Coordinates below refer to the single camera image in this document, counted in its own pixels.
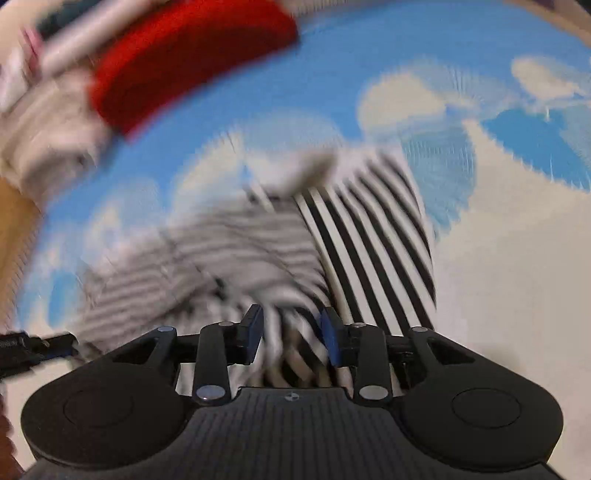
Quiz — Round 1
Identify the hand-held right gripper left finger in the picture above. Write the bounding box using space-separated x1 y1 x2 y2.
111 305 265 407

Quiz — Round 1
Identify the pale fleece folded blanket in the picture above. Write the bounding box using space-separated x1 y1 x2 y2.
0 76 114 199

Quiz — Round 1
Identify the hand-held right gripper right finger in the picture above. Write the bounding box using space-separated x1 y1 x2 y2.
321 306 476 407

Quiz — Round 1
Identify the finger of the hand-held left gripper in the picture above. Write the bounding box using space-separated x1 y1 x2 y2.
28 331 78 360

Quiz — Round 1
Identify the striped hooded top white vest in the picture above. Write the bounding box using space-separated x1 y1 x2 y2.
74 150 438 398

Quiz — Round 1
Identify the blue and cream bed sheet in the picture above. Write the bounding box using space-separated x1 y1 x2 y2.
14 0 591 444

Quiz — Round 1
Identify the red folded blanket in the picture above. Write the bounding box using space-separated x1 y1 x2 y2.
89 0 300 141

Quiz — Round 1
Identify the white folded quilt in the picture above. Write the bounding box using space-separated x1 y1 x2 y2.
39 0 158 72

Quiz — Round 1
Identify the wooden bed frame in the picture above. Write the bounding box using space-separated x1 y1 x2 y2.
0 175 44 333

